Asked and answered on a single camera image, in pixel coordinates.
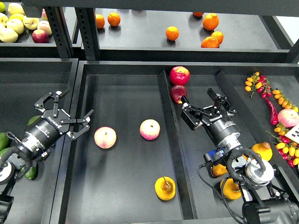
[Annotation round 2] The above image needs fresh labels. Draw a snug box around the black shelf upright right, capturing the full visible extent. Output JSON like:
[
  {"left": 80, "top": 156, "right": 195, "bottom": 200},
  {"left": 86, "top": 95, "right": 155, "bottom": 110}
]
[{"left": 75, "top": 7, "right": 101, "bottom": 61}]

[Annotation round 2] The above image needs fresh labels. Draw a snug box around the black tray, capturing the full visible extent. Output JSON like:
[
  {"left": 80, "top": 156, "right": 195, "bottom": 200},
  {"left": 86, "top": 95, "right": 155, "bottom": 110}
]
[
  {"left": 0, "top": 58, "right": 78, "bottom": 224},
  {"left": 50, "top": 60, "right": 299, "bottom": 224}
]

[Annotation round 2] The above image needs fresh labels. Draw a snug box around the large orange upper right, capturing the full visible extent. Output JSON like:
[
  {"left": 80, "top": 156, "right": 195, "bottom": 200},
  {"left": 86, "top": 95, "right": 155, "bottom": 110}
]
[{"left": 202, "top": 13, "right": 220, "bottom": 31}]

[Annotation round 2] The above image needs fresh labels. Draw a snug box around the black shelf upright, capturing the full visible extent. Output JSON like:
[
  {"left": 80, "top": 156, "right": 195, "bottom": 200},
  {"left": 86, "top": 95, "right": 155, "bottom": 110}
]
[
  {"left": 44, "top": 6, "right": 73, "bottom": 58},
  {"left": 75, "top": 7, "right": 101, "bottom": 61}
]

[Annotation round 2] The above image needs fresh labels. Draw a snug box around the pale yellow apple front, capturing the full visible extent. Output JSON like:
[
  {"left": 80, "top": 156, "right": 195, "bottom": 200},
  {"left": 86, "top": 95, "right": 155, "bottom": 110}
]
[{"left": 0, "top": 28, "right": 19, "bottom": 43}]

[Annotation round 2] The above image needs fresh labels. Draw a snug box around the black left back shelf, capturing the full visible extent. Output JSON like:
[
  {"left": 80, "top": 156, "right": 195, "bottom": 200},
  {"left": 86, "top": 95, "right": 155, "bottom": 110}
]
[{"left": 0, "top": 7, "right": 84, "bottom": 58}]

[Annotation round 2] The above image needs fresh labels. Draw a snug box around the cherry tomato bunch upper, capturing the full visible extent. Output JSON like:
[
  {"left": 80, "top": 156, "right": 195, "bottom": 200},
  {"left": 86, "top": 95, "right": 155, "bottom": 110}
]
[{"left": 244, "top": 72, "right": 272, "bottom": 98}]

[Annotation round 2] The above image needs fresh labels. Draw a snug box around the pink apple centre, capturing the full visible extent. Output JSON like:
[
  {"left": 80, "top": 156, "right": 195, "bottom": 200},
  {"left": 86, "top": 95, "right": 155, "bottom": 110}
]
[{"left": 139, "top": 119, "right": 160, "bottom": 140}]

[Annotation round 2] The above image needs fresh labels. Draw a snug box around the bright red apple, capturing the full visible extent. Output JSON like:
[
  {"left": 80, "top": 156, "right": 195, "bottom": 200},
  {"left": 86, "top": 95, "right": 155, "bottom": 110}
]
[{"left": 170, "top": 66, "right": 190, "bottom": 86}]

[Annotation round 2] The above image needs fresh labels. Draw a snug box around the orange centre shelf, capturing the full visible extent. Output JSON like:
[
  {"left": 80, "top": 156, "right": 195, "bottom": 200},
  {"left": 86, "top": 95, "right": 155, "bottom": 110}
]
[{"left": 165, "top": 26, "right": 179, "bottom": 41}]

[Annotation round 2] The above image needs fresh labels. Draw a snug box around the black centre tray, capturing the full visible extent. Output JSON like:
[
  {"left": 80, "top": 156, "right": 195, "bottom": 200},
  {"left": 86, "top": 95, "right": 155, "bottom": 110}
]
[{"left": 50, "top": 60, "right": 299, "bottom": 224}]

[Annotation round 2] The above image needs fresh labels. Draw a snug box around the red apple on shelf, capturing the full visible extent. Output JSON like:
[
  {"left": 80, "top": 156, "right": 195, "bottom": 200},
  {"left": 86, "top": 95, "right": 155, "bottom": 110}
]
[{"left": 32, "top": 29, "right": 49, "bottom": 43}]

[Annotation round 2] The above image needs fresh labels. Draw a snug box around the dark red apple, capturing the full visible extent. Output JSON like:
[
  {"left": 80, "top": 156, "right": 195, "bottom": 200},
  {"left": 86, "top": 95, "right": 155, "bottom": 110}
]
[{"left": 170, "top": 85, "right": 187, "bottom": 104}]

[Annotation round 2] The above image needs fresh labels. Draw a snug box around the pale pink peach shelf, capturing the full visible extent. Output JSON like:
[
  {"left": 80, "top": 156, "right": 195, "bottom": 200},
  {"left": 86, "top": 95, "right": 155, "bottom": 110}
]
[{"left": 37, "top": 21, "right": 52, "bottom": 36}]

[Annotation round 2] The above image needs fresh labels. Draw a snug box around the cherry tomato bunch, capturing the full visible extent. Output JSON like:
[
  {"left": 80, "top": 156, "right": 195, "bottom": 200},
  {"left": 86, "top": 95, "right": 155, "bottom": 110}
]
[
  {"left": 244, "top": 72, "right": 272, "bottom": 98},
  {"left": 266, "top": 122, "right": 299, "bottom": 168}
]

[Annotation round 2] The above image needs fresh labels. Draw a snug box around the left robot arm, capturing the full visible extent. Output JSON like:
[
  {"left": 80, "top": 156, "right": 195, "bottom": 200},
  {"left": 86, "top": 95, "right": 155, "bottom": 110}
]
[{"left": 0, "top": 91, "right": 94, "bottom": 223}]

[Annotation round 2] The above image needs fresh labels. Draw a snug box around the black tray divider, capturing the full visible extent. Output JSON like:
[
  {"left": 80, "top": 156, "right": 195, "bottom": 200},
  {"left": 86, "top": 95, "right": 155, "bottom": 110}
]
[
  {"left": 214, "top": 71, "right": 299, "bottom": 191},
  {"left": 157, "top": 70, "right": 198, "bottom": 220}
]

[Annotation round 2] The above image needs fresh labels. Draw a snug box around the pale yellow apple right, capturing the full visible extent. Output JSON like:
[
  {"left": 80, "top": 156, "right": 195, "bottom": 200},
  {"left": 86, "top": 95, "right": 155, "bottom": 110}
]
[{"left": 23, "top": 16, "right": 40, "bottom": 30}]

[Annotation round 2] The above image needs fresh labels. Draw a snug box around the light green avocado back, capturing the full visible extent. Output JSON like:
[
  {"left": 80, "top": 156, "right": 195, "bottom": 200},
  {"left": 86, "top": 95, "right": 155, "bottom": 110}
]
[{"left": 27, "top": 115, "right": 42, "bottom": 127}]

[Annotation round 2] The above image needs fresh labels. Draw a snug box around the red chili pepper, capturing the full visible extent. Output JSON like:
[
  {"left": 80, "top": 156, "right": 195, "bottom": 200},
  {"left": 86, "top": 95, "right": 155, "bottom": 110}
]
[{"left": 264, "top": 98, "right": 278, "bottom": 125}]

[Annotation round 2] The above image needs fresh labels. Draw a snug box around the pink peach behind upright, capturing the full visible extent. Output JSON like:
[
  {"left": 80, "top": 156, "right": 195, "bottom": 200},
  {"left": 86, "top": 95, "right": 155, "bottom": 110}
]
[{"left": 41, "top": 9, "right": 48, "bottom": 21}]

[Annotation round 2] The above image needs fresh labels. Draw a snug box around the black tray divider left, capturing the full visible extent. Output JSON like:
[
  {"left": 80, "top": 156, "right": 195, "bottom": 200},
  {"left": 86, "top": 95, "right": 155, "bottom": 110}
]
[{"left": 157, "top": 70, "right": 198, "bottom": 220}]

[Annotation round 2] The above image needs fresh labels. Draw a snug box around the green avocado left edge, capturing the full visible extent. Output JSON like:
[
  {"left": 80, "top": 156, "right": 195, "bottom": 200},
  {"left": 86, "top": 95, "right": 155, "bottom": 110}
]
[{"left": 0, "top": 133, "right": 10, "bottom": 151}]

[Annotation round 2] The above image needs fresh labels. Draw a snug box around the orange cherry tomato vine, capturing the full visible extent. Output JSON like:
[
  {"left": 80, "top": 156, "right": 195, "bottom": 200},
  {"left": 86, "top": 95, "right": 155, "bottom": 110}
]
[{"left": 272, "top": 89, "right": 299, "bottom": 112}]

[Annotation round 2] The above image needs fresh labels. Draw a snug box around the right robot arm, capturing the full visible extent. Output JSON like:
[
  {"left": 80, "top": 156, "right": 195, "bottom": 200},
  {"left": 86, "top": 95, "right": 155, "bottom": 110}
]
[{"left": 181, "top": 88, "right": 299, "bottom": 224}]

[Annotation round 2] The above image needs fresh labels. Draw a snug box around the cherry tomato bunch lower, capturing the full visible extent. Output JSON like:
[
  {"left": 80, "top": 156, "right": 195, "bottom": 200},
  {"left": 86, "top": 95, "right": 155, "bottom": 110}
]
[{"left": 266, "top": 122, "right": 299, "bottom": 168}]

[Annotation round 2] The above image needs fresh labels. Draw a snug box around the dark green avocado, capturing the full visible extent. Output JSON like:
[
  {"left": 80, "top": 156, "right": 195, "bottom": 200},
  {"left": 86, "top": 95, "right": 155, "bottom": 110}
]
[{"left": 0, "top": 147, "right": 13, "bottom": 163}]

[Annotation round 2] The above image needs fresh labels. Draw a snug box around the green avocado front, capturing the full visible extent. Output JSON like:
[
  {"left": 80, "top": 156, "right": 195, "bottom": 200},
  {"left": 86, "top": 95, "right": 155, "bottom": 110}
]
[{"left": 24, "top": 167, "right": 38, "bottom": 180}]

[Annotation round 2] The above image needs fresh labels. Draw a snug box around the orange small right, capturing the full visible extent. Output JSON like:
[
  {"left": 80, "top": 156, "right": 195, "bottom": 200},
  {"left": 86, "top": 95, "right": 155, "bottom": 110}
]
[{"left": 211, "top": 31, "right": 224, "bottom": 45}]

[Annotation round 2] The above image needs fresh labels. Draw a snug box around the black tray divider right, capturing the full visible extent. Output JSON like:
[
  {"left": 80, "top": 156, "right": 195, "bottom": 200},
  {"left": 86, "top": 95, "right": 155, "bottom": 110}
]
[{"left": 214, "top": 71, "right": 299, "bottom": 191}]

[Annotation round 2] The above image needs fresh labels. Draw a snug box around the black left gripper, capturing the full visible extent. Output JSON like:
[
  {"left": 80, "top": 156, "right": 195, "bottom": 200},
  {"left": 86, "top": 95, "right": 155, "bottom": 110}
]
[{"left": 24, "top": 89, "right": 94, "bottom": 149}]

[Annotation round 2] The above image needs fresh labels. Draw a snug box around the pink apple left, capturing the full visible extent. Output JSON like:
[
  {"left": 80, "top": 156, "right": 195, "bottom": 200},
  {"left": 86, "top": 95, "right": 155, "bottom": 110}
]
[{"left": 94, "top": 126, "right": 117, "bottom": 149}]

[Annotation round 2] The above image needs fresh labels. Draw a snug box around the black left tray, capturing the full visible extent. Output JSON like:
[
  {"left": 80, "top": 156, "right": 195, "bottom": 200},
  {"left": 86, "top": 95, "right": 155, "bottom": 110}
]
[{"left": 0, "top": 58, "right": 78, "bottom": 224}]

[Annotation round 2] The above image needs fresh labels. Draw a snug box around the pink apple right edge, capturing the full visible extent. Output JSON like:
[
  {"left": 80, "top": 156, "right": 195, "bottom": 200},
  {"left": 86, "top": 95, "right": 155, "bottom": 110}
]
[{"left": 278, "top": 109, "right": 299, "bottom": 128}]

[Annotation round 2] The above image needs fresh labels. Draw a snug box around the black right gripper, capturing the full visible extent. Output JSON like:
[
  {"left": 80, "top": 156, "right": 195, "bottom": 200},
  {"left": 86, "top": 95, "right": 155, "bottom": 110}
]
[{"left": 181, "top": 88, "right": 240, "bottom": 148}]

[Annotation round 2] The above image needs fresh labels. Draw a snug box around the pink apple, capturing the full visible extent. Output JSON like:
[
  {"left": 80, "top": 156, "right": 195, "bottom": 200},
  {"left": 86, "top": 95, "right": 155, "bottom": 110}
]
[
  {"left": 94, "top": 126, "right": 117, "bottom": 149},
  {"left": 139, "top": 119, "right": 160, "bottom": 140}
]

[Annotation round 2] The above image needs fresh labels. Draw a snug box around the black shelf upright left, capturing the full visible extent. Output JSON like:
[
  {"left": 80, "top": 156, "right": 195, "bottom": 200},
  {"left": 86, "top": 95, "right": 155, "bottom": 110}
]
[{"left": 44, "top": 6, "right": 73, "bottom": 58}]

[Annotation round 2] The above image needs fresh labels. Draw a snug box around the orange front right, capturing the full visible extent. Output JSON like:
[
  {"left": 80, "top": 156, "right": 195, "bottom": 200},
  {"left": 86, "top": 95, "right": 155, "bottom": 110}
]
[{"left": 201, "top": 36, "right": 219, "bottom": 48}]

